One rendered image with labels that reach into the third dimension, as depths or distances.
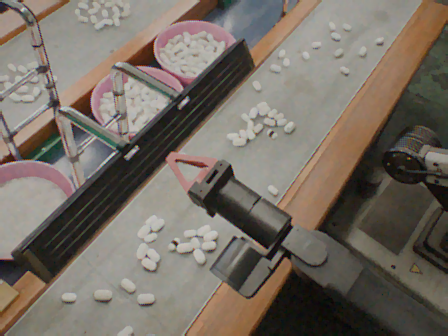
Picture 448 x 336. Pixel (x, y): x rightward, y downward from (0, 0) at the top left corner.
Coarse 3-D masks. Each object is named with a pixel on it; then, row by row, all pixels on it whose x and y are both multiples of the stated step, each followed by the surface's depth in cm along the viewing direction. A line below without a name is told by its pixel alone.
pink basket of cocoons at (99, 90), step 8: (152, 72) 144; (160, 72) 143; (104, 80) 139; (160, 80) 145; (168, 80) 143; (176, 80) 141; (96, 88) 137; (104, 88) 140; (176, 88) 142; (96, 96) 137; (96, 104) 136; (96, 112) 134; (112, 128) 128
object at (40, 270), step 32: (224, 64) 99; (192, 96) 93; (224, 96) 100; (160, 128) 87; (192, 128) 93; (160, 160) 88; (96, 192) 78; (128, 192) 83; (64, 224) 75; (96, 224) 79; (32, 256) 71; (64, 256) 75
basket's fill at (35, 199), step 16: (32, 176) 122; (0, 192) 119; (16, 192) 119; (32, 192) 119; (48, 192) 120; (64, 192) 121; (0, 208) 116; (16, 208) 116; (32, 208) 116; (48, 208) 117; (0, 224) 113; (16, 224) 113; (32, 224) 114; (0, 240) 111; (16, 240) 111
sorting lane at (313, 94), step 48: (336, 0) 177; (384, 0) 180; (288, 48) 159; (336, 48) 161; (384, 48) 163; (240, 96) 144; (288, 96) 146; (336, 96) 147; (192, 144) 131; (288, 144) 134; (144, 192) 121; (96, 240) 112; (48, 288) 104; (96, 288) 105; (144, 288) 106; (192, 288) 107
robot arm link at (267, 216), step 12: (264, 204) 65; (252, 216) 64; (264, 216) 64; (276, 216) 64; (288, 216) 65; (252, 228) 64; (264, 228) 63; (276, 228) 63; (288, 228) 65; (264, 240) 64; (276, 240) 63; (264, 252) 63; (276, 252) 65
